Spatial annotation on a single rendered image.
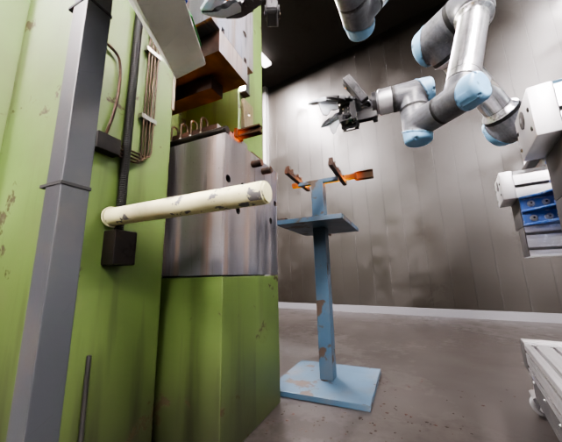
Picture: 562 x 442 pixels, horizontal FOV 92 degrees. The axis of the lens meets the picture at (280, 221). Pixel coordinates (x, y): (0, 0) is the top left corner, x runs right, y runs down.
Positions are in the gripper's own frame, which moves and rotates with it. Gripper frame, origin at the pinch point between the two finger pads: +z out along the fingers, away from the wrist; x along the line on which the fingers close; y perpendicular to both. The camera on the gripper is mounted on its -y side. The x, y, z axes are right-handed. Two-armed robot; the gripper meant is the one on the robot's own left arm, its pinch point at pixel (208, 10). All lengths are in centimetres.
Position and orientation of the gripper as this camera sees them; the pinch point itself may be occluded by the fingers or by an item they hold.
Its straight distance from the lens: 76.0
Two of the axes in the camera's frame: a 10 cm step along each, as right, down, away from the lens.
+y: -5.2, -8.4, 1.6
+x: 0.2, -2.0, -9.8
